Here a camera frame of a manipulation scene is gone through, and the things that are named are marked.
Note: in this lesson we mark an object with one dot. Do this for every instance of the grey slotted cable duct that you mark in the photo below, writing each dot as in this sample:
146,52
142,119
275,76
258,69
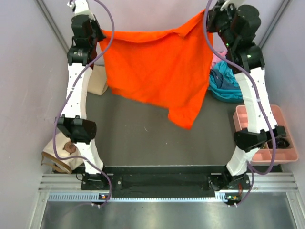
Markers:
99,198

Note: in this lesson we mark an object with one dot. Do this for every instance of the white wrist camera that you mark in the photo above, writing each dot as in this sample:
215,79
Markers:
227,3
80,7

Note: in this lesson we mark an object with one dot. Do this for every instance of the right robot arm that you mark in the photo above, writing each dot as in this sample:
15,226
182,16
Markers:
236,24

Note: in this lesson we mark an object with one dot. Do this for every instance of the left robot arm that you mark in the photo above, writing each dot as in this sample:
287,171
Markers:
73,122

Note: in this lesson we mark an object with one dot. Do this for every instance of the aluminium frame rail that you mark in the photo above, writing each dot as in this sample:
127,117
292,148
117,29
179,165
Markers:
272,182

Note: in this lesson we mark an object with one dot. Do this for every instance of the turquoise t shirt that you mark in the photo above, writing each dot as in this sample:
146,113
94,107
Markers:
223,81

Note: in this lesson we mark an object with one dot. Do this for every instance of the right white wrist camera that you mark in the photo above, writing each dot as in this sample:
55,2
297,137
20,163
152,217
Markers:
227,3

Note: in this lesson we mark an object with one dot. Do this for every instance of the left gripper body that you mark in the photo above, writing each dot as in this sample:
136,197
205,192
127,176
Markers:
96,35

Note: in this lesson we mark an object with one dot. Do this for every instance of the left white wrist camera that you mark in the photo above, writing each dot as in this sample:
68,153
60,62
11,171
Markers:
80,7

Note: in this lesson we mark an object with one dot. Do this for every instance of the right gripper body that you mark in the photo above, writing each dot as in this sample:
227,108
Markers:
219,21

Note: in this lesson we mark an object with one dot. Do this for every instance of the folded beige t shirt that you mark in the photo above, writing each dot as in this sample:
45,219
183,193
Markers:
98,81

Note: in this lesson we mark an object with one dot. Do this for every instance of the orange t shirt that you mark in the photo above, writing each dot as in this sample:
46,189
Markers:
167,68

